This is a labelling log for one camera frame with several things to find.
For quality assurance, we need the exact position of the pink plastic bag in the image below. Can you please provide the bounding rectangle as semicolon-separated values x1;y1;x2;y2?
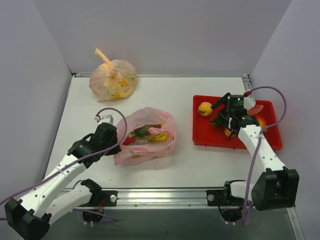
113;107;178;166

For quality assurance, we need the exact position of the yellow fruit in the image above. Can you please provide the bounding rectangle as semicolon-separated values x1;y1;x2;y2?
147;127;169;143

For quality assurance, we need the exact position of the orange toy pineapple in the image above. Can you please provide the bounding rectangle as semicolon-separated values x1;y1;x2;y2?
210;117;225;129

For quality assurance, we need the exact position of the red toy dragon fruit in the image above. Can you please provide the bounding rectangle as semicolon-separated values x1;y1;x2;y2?
122;132;136;146

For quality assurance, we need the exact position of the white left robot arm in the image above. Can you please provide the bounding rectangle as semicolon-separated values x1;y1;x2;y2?
4;122;121;240

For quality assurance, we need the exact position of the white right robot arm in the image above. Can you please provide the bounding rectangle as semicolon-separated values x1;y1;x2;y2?
211;92;300;211

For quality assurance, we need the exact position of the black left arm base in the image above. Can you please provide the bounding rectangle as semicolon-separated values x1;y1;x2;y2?
72;179;118;226

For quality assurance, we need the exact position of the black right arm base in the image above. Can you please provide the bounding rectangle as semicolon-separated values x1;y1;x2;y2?
206;180;244;225

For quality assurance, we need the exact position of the orange fruit with leaf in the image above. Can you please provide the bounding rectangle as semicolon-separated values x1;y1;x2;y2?
196;101;213;117

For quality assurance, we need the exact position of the orange plastic bag with fruit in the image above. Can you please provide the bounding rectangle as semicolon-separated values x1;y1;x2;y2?
89;49;138;102

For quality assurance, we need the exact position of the small yellow lemon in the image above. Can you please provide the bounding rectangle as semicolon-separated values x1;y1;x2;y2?
224;128;236;139

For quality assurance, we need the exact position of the watermelon slice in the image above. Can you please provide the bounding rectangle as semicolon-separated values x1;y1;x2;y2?
247;104;264;116

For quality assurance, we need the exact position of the red yellow mango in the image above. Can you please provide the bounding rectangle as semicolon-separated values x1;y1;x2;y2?
257;116;268;129

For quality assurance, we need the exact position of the red plastic tray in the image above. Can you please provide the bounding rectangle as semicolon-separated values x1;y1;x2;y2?
192;95;283;151

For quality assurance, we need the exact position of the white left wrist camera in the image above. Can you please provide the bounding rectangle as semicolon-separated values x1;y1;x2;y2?
94;114;114;125

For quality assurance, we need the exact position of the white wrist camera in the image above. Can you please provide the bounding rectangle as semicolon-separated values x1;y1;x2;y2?
243;90;256;110
94;114;114;125

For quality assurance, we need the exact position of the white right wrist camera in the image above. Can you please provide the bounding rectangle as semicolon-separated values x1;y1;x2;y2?
243;90;256;110

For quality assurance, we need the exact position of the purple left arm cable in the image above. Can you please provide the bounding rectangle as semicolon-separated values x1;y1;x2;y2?
0;107;129;221

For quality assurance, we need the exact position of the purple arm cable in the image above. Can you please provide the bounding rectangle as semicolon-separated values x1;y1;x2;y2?
242;86;287;227
0;107;129;221

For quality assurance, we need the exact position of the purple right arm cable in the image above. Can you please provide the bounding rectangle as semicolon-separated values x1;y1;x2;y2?
242;86;287;227

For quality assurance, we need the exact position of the aluminium front rail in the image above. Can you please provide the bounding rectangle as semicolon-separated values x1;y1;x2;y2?
29;188;296;210

